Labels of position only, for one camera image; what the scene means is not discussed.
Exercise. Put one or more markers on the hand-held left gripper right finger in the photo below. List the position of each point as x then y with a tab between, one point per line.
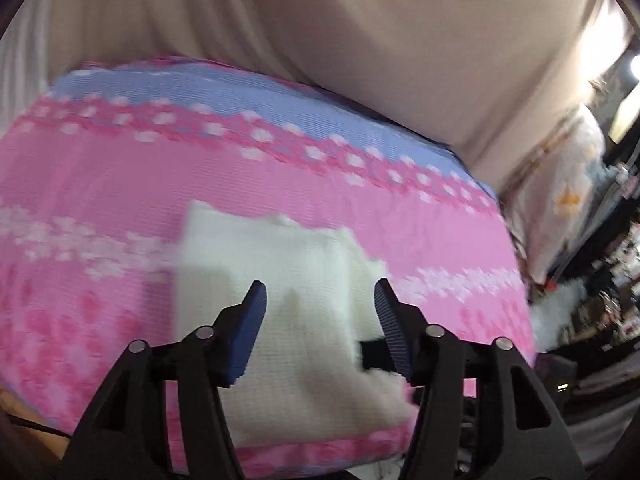
395	330

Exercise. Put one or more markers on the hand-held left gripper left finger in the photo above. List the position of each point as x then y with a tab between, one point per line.
245	332

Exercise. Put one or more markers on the white red black knit sweater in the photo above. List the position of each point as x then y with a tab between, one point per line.
300	335

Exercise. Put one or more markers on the grey cloth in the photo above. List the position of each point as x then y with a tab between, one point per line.
605	410

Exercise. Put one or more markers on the white fluffy item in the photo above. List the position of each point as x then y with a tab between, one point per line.
552	312

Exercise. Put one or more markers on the pink floral bed sheet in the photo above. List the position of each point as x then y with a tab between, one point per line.
200	170

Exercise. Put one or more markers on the floral pillow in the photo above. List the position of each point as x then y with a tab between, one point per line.
555	195

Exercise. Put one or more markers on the beige backdrop cloth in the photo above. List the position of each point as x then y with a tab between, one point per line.
325	20

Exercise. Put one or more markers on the white sheer curtain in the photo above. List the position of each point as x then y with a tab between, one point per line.
20	60

